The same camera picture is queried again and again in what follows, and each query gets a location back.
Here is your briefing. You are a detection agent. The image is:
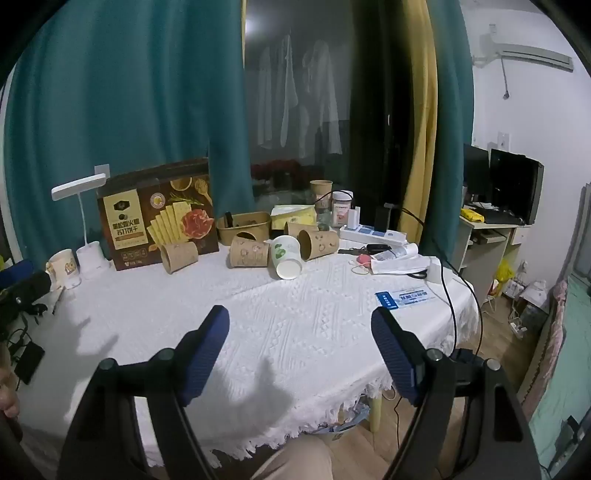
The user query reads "white printed mug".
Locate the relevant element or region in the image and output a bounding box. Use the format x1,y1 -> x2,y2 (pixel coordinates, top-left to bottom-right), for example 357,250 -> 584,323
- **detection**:
45,249 -> 82,291

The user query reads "white computer desk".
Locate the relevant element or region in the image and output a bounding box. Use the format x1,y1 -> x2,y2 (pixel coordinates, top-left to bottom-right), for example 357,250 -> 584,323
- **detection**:
455,215 -> 532,305

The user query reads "dark blue bundle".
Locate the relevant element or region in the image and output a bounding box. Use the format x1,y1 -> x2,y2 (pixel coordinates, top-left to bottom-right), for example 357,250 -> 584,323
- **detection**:
0,260 -> 52,319

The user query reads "brown paper cup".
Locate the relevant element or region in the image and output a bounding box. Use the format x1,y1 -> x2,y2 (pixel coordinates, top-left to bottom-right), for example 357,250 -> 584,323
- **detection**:
283,222 -> 319,241
226,234 -> 271,269
159,242 -> 200,275
297,228 -> 341,261
310,180 -> 334,217

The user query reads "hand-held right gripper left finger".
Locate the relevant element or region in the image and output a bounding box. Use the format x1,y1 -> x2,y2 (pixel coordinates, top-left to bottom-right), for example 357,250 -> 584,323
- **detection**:
58,305 -> 232,480

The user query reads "black power adapter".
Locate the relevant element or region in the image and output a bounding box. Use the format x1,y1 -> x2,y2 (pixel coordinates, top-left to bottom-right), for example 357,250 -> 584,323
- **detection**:
375,203 -> 399,232

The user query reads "brown paper tray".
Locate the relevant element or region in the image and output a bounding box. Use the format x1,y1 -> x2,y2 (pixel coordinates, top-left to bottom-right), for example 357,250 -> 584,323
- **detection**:
216,211 -> 272,246

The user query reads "white air conditioner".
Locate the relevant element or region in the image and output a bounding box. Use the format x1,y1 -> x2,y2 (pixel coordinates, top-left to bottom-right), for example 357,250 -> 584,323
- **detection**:
471,28 -> 575,72

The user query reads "white power strip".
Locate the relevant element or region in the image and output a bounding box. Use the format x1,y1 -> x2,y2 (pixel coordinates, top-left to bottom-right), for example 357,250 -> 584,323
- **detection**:
339,224 -> 408,246

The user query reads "person's left hand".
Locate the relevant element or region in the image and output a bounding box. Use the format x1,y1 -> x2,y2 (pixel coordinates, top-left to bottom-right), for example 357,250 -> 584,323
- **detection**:
0,346 -> 21,418

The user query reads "white textured tablecloth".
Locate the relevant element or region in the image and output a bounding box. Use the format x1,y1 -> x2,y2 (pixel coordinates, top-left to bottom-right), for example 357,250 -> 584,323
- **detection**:
18,240 -> 481,467

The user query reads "white desk lamp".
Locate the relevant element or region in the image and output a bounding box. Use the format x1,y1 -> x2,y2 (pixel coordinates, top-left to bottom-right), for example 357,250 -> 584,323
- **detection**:
51,174 -> 114,278

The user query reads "white jar pink label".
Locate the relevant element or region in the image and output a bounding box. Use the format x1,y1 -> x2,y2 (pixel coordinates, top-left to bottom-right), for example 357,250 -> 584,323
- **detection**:
332,190 -> 355,227

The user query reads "white green-print paper cup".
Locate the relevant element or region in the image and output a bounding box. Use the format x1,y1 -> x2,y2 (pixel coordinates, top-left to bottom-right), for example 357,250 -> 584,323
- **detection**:
270,235 -> 304,280

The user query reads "yellow curtain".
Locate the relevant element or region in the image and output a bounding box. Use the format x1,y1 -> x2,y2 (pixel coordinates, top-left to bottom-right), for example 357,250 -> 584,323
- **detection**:
402,0 -> 439,241

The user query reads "teal curtain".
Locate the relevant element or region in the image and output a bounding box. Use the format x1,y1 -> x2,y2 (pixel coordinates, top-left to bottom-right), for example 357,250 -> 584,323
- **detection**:
418,0 -> 476,273
4,0 -> 254,278

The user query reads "pink patterned cloth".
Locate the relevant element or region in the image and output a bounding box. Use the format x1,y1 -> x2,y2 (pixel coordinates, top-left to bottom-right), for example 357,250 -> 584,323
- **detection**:
517,279 -> 568,421

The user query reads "black computer monitor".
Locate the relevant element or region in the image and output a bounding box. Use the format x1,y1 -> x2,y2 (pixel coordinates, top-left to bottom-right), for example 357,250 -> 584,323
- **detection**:
488,148 -> 546,225
463,144 -> 491,204

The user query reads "yellow tissue pack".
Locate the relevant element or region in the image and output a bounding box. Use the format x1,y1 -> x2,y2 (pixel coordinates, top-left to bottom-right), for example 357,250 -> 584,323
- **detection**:
270,204 -> 317,230

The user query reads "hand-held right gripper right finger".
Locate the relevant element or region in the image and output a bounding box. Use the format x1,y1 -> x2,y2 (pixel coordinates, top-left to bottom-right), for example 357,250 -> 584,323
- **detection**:
370,307 -> 541,480

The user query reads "black power bank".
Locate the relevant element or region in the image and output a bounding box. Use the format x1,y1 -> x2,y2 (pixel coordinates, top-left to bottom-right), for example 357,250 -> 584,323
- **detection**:
14,342 -> 46,385

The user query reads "blue white card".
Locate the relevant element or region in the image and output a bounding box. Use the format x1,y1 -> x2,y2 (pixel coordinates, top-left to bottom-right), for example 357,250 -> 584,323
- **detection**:
373,288 -> 432,310

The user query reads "black cable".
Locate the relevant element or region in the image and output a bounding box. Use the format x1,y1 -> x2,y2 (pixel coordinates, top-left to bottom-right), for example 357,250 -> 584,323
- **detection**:
385,203 -> 483,356

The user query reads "brown cracker gift box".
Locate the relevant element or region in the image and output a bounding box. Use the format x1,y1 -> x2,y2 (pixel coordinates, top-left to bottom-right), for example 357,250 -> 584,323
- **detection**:
97,158 -> 220,271

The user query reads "person's leg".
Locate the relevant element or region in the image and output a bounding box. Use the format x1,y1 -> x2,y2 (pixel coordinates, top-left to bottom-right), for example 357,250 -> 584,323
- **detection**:
252,434 -> 335,480

